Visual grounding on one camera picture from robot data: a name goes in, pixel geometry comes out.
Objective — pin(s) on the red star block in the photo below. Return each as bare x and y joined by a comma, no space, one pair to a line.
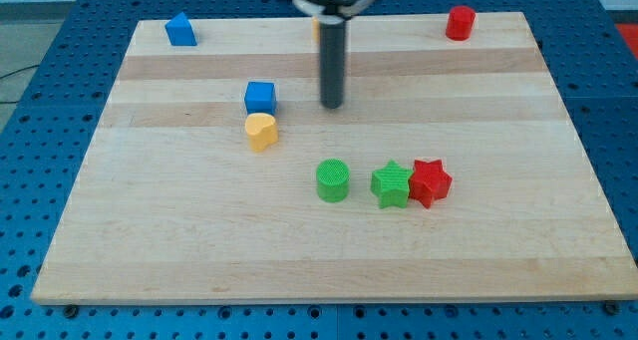
429,182

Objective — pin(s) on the yellow heart block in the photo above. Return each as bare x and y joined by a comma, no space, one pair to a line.
261,130

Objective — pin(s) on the red hexagonal prism block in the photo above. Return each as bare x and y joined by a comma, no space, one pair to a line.
460,23

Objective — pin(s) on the wooden board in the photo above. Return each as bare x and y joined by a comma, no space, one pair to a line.
172,206

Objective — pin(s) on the blue triangular prism block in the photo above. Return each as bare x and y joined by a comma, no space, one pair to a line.
179,31

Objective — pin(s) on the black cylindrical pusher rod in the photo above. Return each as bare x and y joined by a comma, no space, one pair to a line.
332,59

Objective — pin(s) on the green star block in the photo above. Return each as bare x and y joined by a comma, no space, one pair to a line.
390,185

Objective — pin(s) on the blue cube block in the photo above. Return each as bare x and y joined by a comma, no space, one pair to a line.
260,97

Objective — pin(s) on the yellow block behind rod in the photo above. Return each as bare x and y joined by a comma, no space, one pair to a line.
316,30

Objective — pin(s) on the green cylinder block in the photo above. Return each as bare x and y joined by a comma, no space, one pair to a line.
332,176

